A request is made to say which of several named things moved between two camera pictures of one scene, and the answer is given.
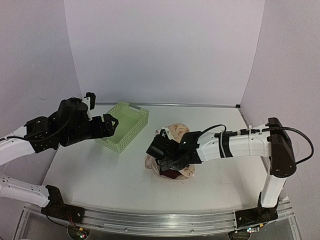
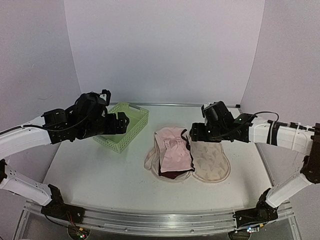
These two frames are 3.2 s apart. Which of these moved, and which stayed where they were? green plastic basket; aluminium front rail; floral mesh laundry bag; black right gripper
Moved: black right gripper; floral mesh laundry bag
Stayed: aluminium front rail; green plastic basket
